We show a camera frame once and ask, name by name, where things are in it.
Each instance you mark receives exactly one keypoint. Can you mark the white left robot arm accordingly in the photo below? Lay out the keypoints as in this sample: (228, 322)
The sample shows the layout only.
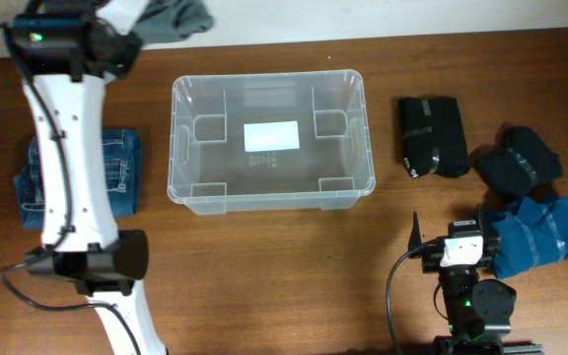
(80, 241)

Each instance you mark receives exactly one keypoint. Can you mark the dark blue jeans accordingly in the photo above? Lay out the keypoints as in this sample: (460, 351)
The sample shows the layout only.
(123, 171)

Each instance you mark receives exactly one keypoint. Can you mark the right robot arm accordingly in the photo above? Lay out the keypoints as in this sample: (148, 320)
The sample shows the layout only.
(478, 311)

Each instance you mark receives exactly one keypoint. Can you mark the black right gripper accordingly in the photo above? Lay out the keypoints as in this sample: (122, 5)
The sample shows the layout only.
(490, 250)

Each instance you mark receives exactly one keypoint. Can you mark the black garment with tape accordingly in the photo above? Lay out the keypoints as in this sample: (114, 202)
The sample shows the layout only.
(432, 137)

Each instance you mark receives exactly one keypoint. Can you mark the teal blue garment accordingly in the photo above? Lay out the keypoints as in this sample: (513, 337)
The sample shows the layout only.
(532, 234)

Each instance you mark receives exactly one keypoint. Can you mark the clear plastic storage bin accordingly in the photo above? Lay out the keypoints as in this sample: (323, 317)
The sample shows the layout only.
(210, 173)

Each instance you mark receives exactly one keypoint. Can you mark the light blue jeans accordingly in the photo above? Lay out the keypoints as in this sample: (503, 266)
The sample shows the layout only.
(168, 21)

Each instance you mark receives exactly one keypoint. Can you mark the white label inside bin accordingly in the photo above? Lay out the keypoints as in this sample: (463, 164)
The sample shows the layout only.
(271, 136)

